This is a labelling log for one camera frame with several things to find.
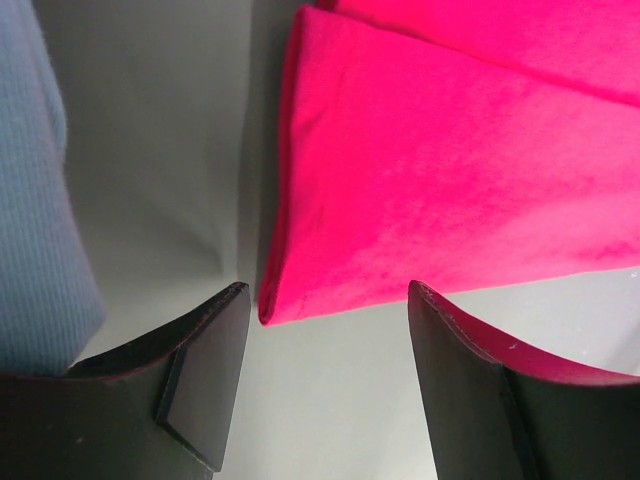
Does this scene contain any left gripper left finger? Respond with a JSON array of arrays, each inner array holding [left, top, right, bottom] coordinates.
[[1, 282, 250, 479]]

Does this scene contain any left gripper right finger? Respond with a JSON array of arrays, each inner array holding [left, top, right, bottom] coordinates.
[[408, 281, 639, 480]]

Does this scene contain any red t shirt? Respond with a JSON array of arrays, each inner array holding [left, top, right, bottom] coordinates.
[[258, 1, 639, 326]]

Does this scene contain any folded light blue t shirt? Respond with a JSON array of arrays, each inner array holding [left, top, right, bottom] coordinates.
[[1, 1, 105, 376]]

